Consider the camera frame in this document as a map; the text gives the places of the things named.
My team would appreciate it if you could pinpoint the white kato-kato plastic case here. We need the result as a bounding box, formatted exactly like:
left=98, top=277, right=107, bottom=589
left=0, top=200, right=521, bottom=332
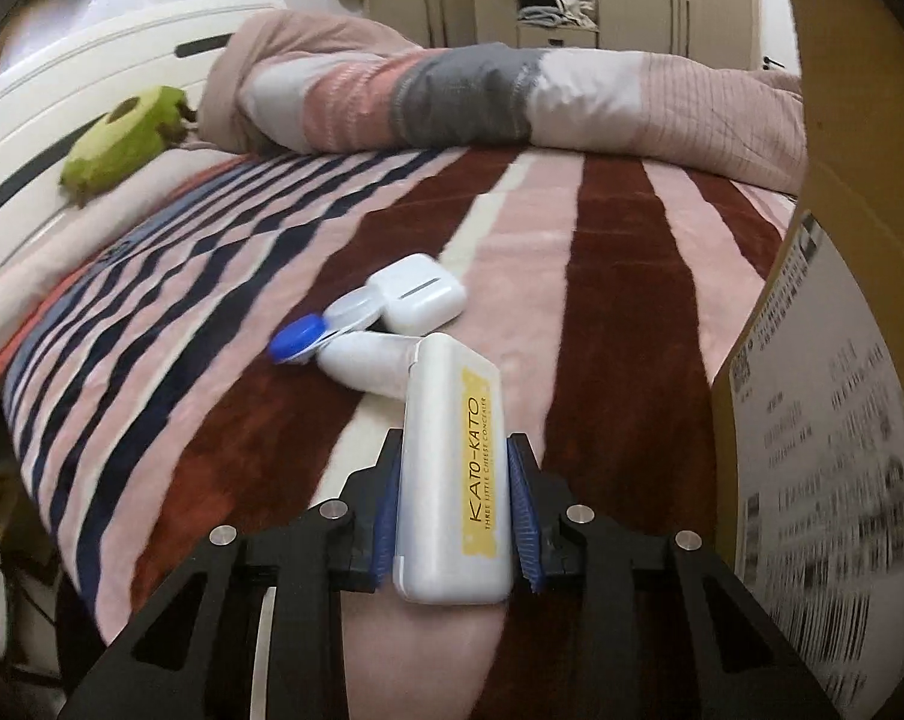
left=392, top=333, right=514, bottom=606

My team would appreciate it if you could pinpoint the white blue contact lens case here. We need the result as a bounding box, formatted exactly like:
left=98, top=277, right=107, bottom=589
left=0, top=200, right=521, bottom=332
left=268, top=284, right=385, bottom=364

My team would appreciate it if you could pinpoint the brown cardboard box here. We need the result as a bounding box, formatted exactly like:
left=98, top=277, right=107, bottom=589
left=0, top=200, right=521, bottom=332
left=713, top=0, right=904, bottom=718

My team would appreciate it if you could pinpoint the striped fleece blanket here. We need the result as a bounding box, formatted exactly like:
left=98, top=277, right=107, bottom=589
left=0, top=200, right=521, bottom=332
left=0, top=148, right=794, bottom=678

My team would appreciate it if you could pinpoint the small white spray bottle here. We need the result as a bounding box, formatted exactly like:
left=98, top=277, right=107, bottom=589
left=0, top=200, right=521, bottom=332
left=315, top=332, right=421, bottom=400

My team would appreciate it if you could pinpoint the white earbuds case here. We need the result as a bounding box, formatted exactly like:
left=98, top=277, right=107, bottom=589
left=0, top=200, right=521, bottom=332
left=366, top=252, right=466, bottom=337

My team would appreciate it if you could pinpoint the green avocado plush toy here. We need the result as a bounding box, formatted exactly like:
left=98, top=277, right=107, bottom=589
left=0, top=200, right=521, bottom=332
left=59, top=86, right=196, bottom=208

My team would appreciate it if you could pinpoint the white bed headboard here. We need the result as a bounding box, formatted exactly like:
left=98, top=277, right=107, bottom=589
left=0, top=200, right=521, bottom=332
left=0, top=0, right=285, bottom=266

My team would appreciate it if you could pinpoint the pink grey striped duvet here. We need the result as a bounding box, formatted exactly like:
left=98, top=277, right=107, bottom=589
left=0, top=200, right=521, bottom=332
left=198, top=10, right=807, bottom=195

